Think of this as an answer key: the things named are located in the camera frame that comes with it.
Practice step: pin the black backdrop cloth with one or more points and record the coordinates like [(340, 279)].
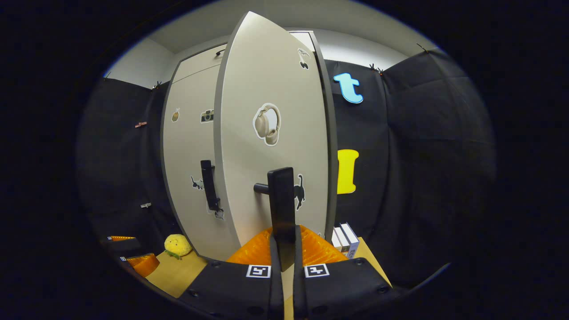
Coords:
[(422, 155)]

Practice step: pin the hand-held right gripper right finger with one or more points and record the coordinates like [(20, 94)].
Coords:
[(298, 298)]

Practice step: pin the cabinet door with headphone sticker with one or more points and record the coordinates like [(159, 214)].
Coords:
[(266, 80)]

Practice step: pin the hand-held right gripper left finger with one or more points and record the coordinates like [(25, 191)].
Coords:
[(278, 298)]

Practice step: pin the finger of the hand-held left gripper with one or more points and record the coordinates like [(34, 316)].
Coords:
[(144, 264), (124, 245)]

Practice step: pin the cabinet door with camera sticker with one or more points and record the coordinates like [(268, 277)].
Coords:
[(186, 151)]

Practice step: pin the white box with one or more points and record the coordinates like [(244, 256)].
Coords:
[(334, 241), (342, 238), (351, 240)]

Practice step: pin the yellow plush toy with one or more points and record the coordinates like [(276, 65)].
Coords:
[(177, 245)]

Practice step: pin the beige double-door shoe cabinet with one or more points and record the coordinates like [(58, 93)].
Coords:
[(331, 155)]

